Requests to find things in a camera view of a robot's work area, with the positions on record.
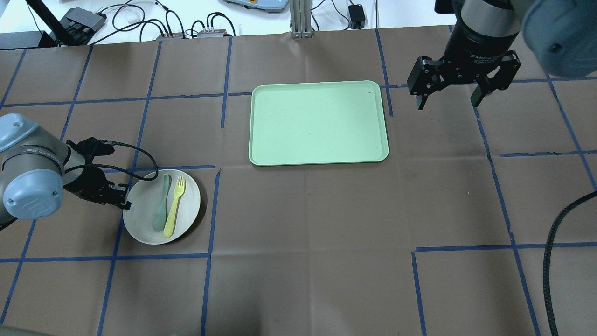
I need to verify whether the black right braided cable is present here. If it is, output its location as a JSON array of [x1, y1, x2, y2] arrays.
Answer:
[[542, 189, 597, 336]]

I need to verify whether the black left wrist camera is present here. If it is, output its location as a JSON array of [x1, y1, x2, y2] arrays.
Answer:
[[66, 137, 115, 164]]

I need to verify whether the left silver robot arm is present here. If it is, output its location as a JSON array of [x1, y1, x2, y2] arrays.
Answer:
[[0, 113, 132, 229]]

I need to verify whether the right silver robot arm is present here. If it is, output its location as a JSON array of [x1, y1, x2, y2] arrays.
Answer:
[[407, 0, 597, 109]]

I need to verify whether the black power adapter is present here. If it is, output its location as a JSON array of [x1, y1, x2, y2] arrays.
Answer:
[[348, 4, 366, 29]]

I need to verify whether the light green tray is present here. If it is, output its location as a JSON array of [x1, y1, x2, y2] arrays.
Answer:
[[248, 80, 389, 167]]

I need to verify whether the aluminium frame post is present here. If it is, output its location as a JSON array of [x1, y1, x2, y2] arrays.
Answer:
[[289, 0, 313, 40]]

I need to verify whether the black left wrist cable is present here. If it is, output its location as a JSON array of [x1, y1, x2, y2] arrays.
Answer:
[[65, 142, 160, 182]]

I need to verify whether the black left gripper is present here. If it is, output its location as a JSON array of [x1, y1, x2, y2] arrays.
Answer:
[[63, 167, 132, 211]]

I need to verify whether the black monitor stand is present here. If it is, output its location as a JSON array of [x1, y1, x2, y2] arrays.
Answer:
[[0, 0, 76, 50]]

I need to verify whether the grey hub box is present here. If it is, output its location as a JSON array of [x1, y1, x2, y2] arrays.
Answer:
[[60, 7, 107, 34]]

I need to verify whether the yellow plastic fork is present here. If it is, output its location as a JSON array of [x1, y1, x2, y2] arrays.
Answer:
[[162, 176, 186, 238]]

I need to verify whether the green plastic spoon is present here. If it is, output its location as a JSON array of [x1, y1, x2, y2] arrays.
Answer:
[[152, 174, 172, 232]]

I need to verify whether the white round plate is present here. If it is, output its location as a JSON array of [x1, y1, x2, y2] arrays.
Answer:
[[123, 169, 201, 245]]

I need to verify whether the blue teach pendant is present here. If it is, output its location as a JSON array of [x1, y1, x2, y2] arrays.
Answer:
[[224, 0, 289, 13]]

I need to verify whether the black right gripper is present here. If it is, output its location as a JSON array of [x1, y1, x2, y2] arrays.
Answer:
[[409, 28, 521, 110]]

